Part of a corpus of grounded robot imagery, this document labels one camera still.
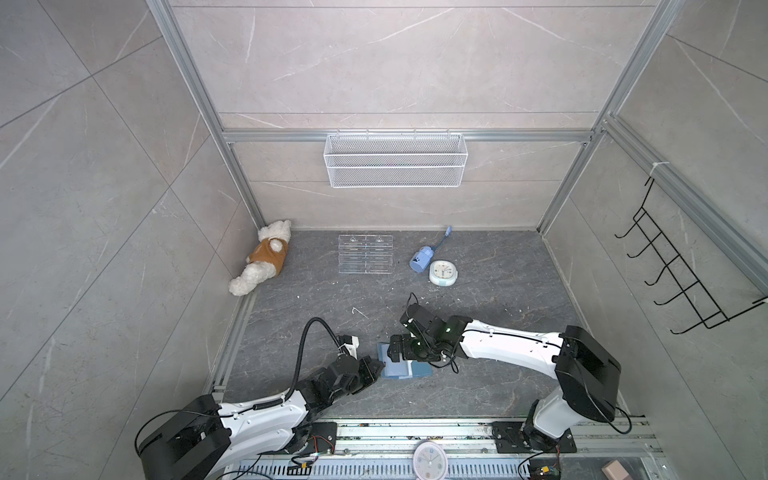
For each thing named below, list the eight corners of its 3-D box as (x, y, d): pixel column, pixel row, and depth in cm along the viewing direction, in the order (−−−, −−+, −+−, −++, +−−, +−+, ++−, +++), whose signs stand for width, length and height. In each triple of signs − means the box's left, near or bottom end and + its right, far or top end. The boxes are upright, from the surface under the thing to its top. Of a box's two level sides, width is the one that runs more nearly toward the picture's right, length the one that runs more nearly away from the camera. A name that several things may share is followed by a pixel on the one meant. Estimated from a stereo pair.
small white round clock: (429, 286, 105) (430, 281, 103) (427, 264, 111) (427, 259, 109) (458, 286, 105) (460, 281, 103) (455, 264, 111) (456, 259, 109)
